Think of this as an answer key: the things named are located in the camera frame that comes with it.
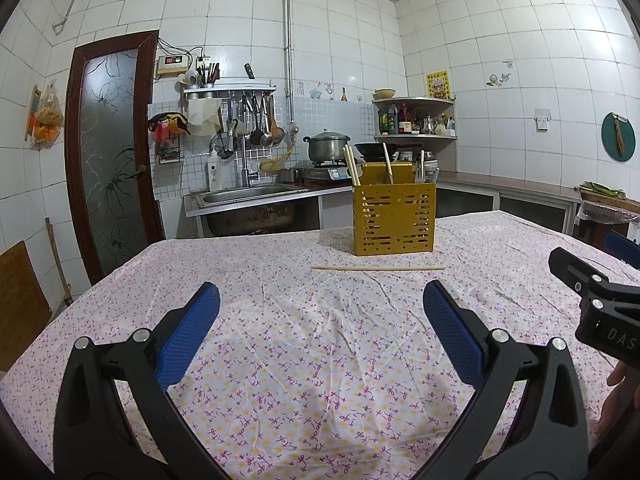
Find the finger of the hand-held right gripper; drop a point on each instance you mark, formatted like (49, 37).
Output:
(575, 270)
(622, 246)

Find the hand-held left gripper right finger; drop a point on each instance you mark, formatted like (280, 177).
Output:
(452, 340)

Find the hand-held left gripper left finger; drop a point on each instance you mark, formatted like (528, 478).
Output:
(187, 340)

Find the wooden chopstick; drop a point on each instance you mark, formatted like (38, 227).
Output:
(387, 165)
(355, 171)
(350, 165)
(380, 268)

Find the yellow slotted utensil holder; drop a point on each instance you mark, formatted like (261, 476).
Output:
(395, 220)

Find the person's right hand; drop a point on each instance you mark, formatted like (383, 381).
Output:
(620, 400)

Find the wooden side table with plastic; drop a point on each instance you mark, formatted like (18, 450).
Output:
(600, 212)

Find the green vegetables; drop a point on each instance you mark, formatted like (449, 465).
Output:
(600, 189)

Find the green round cutting board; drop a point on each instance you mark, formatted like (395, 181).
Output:
(610, 140)

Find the brown hanging tool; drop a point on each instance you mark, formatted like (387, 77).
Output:
(620, 137)

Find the floral tablecloth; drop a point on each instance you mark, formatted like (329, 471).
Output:
(300, 335)

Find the wooden stick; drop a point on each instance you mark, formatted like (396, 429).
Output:
(57, 260)

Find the stainless steel sink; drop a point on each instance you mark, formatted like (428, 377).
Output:
(240, 195)

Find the white soap bottle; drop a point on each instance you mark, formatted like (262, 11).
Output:
(215, 170)

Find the wooden board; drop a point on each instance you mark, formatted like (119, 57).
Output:
(20, 300)

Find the small steel pot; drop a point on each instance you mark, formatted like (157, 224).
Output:
(287, 175)

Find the brown door with frosted glass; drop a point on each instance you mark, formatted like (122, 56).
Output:
(115, 160)

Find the yellow mesh bag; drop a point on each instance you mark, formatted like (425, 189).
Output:
(275, 163)

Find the black wok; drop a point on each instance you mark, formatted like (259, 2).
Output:
(372, 149)

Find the steel gas stove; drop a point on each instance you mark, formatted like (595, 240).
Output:
(325, 172)

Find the black ladle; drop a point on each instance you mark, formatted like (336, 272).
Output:
(256, 136)

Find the steel ladle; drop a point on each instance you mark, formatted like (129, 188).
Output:
(266, 138)

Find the yellow and red hanging bundle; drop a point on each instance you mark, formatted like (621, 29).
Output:
(170, 122)

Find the row of condiment bottles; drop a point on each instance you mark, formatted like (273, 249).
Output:
(405, 120)

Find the white hanging bag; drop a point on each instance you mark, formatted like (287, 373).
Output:
(202, 115)

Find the steel cooking pot with lid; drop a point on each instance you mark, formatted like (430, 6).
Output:
(327, 147)

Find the white corner shelf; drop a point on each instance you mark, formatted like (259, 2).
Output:
(420, 100)

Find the wooden spatula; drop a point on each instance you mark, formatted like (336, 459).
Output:
(272, 120)

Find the cream bowl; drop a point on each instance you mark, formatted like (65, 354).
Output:
(384, 93)

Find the hanging orange plastic bags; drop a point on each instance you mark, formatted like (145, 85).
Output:
(47, 120)

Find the white hanging cup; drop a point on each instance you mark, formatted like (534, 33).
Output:
(190, 78)

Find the white power socket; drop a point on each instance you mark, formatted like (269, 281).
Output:
(202, 57)

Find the white wall switch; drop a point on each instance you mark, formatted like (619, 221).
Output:
(542, 119)

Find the teapot wall stickers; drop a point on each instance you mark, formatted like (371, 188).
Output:
(494, 80)

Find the yellow wall poster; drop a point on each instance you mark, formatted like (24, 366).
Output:
(439, 85)

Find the metal wall rack shelf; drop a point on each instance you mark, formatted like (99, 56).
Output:
(230, 91)

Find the white wall controller box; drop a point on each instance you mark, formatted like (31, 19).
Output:
(172, 62)

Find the grey wall pipe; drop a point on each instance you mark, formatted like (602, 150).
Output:
(287, 35)

